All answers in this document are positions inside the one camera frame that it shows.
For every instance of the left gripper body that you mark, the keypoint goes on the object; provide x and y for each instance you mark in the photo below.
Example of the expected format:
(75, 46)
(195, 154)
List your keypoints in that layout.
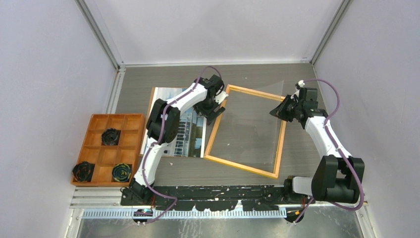
(206, 107)

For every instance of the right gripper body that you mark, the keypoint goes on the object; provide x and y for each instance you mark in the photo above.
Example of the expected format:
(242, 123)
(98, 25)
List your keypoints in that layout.
(291, 113)

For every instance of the yellow wooden picture frame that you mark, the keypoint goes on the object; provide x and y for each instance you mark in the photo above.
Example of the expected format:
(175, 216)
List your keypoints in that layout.
(239, 166)

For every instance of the clear acrylic sheet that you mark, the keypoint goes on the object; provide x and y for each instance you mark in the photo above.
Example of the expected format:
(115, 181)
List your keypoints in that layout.
(249, 128)

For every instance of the building photo print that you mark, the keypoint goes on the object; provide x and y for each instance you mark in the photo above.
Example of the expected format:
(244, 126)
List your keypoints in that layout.
(192, 127)

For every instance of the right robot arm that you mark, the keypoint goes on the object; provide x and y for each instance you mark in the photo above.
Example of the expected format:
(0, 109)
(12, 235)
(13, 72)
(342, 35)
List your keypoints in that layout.
(339, 175)

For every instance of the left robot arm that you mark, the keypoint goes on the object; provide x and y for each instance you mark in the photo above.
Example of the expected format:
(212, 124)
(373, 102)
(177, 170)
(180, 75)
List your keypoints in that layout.
(204, 96)

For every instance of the black coil in tray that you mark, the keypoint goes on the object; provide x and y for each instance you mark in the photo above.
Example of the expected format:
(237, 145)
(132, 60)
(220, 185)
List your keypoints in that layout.
(110, 137)

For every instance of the black yellow coil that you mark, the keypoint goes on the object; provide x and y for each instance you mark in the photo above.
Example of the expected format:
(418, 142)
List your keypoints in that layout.
(121, 172)

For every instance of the orange compartment tray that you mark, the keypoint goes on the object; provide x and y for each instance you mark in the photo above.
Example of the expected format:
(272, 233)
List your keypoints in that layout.
(105, 157)

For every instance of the black coil outside tray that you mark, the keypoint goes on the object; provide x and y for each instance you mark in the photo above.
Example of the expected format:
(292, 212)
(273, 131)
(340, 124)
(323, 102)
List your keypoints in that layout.
(83, 171)

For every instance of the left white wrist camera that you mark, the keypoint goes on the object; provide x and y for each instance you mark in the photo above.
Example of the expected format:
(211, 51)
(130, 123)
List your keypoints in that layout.
(220, 97)

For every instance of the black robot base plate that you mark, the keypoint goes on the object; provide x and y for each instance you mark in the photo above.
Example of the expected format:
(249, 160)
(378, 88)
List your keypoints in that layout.
(227, 197)

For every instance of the aluminium front rail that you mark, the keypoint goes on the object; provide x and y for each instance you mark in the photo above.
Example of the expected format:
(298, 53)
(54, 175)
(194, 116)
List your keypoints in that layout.
(108, 202)

